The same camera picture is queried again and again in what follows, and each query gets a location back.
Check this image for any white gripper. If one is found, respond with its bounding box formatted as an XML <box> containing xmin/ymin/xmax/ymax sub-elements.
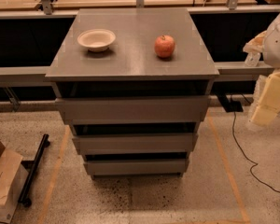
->
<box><xmin>243</xmin><ymin>31</ymin><xmax>280</xmax><ymax>128</ymax></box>

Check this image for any grey bottom drawer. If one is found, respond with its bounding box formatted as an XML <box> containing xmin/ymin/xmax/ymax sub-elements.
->
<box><xmin>84</xmin><ymin>159</ymin><xmax>189</xmax><ymax>176</ymax></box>

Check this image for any grey drawer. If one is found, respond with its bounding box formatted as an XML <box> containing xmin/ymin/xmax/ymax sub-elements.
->
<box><xmin>73</xmin><ymin>133</ymin><xmax>198</xmax><ymax>155</ymax></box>
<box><xmin>55</xmin><ymin>96</ymin><xmax>209</xmax><ymax>124</ymax></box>
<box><xmin>84</xmin><ymin>159</ymin><xmax>189</xmax><ymax>176</ymax></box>

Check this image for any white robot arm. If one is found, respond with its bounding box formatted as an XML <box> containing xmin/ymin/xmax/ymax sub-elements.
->
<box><xmin>243</xmin><ymin>13</ymin><xmax>280</xmax><ymax>129</ymax></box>

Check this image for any grey top drawer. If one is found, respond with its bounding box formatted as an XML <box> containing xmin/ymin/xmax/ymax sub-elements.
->
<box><xmin>55</xmin><ymin>96</ymin><xmax>209</xmax><ymax>124</ymax></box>

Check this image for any grey middle drawer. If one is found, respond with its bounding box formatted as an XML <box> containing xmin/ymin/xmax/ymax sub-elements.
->
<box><xmin>73</xmin><ymin>133</ymin><xmax>198</xmax><ymax>155</ymax></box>

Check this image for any grey drawer cabinet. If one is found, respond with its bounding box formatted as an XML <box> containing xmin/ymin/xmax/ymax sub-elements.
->
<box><xmin>46</xmin><ymin>8</ymin><xmax>218</xmax><ymax>163</ymax></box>

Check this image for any clear sanitizer pump bottle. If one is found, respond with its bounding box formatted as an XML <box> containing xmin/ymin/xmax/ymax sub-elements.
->
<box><xmin>245</xmin><ymin>52</ymin><xmax>260</xmax><ymax>67</ymax></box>

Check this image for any black floor power box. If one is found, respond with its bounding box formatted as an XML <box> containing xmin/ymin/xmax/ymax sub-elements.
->
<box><xmin>217</xmin><ymin>94</ymin><xmax>244</xmax><ymax>113</ymax></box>

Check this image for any red apple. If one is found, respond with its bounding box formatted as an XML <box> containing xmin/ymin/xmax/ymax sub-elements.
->
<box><xmin>154</xmin><ymin>35</ymin><xmax>175</xmax><ymax>58</ymax></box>

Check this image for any white paper bowl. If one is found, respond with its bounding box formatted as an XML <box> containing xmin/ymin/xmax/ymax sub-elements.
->
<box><xmin>77</xmin><ymin>29</ymin><xmax>116</xmax><ymax>52</ymax></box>

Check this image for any cardboard box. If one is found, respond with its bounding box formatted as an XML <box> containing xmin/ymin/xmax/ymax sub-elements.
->
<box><xmin>0</xmin><ymin>141</ymin><xmax>28</xmax><ymax>223</ymax></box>

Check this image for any black metal bar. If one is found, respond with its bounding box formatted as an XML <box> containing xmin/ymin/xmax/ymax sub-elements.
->
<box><xmin>18</xmin><ymin>133</ymin><xmax>50</xmax><ymax>208</ymax></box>

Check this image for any grey metal rail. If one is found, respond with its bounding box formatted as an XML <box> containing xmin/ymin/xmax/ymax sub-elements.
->
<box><xmin>0</xmin><ymin>5</ymin><xmax>280</xmax><ymax>20</ymax></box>
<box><xmin>0</xmin><ymin>62</ymin><xmax>273</xmax><ymax>88</ymax></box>

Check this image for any black floor cable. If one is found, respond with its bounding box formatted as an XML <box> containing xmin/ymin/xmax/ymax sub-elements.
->
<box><xmin>231</xmin><ymin>93</ymin><xmax>280</xmax><ymax>196</ymax></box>

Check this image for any grey upper metal rail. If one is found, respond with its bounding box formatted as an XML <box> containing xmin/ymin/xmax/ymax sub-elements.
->
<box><xmin>0</xmin><ymin>5</ymin><xmax>280</xmax><ymax>20</ymax></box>

